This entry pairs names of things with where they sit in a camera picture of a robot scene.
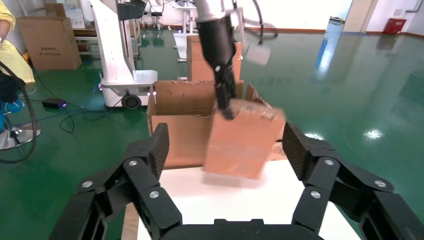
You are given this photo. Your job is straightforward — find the small taped cardboard box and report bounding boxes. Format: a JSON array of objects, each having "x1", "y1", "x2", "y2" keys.
[{"x1": 202, "y1": 97, "x2": 288, "y2": 181}]

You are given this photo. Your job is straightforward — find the white wheeled robot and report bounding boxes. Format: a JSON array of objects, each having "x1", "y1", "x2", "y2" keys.
[{"x1": 88, "y1": 0, "x2": 160, "y2": 111}]

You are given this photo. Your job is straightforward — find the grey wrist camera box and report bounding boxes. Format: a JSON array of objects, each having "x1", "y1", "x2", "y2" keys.
[{"x1": 244, "y1": 42, "x2": 272, "y2": 67}]

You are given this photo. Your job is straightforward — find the thick black cable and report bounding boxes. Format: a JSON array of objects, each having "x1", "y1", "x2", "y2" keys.
[{"x1": 0, "y1": 60, "x2": 38, "y2": 165}]

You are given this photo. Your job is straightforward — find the printed closed cardboard box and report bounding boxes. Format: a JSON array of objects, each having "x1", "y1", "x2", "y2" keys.
[{"x1": 15, "y1": 16, "x2": 83, "y2": 71}]

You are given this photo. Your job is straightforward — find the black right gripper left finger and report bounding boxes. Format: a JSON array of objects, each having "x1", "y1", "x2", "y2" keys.
[{"x1": 49, "y1": 123, "x2": 183, "y2": 240}]

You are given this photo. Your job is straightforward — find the person in yellow coat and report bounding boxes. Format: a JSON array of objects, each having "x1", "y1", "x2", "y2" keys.
[{"x1": 0, "y1": 0, "x2": 36, "y2": 86}]

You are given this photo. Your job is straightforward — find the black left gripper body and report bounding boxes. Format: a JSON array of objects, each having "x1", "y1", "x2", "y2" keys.
[{"x1": 197, "y1": 16, "x2": 237, "y2": 75}]

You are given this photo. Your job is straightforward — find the red box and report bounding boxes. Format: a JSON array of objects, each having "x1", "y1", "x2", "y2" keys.
[{"x1": 382, "y1": 17, "x2": 408, "y2": 36}]

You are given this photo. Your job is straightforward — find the big open cardboard box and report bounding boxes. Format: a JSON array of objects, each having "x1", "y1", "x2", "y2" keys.
[{"x1": 146, "y1": 80, "x2": 268, "y2": 170}]

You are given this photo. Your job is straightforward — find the white carton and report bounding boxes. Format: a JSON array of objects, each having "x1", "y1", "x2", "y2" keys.
[{"x1": 62, "y1": 3, "x2": 87, "y2": 30}]

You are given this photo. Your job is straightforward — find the black power adapter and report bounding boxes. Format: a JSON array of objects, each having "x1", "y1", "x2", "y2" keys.
[{"x1": 41, "y1": 97, "x2": 67, "y2": 110}]

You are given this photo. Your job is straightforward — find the chrome round stool base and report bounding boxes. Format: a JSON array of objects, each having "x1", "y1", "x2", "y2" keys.
[{"x1": 0, "y1": 121, "x2": 43, "y2": 152}]

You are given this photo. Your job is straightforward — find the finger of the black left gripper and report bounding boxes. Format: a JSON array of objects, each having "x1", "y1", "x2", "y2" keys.
[{"x1": 214, "y1": 69, "x2": 237, "y2": 121}]

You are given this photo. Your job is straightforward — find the white desk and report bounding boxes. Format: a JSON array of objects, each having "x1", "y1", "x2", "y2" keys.
[{"x1": 170, "y1": 0, "x2": 200, "y2": 63}]

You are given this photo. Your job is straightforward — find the black cable with yellow connector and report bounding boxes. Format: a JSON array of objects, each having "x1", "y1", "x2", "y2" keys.
[{"x1": 251, "y1": 0, "x2": 280, "y2": 46}]

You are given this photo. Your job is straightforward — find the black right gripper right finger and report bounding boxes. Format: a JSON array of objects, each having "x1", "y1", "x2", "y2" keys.
[{"x1": 282, "y1": 121, "x2": 424, "y2": 240}]

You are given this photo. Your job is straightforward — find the thin black floor cable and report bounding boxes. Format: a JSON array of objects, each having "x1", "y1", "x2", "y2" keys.
[{"x1": 32, "y1": 67, "x2": 111, "y2": 134}]

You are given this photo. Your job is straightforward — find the cardboard box with round logo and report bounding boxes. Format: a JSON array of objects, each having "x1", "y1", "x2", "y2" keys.
[{"x1": 186, "y1": 34, "x2": 243, "y2": 83}]

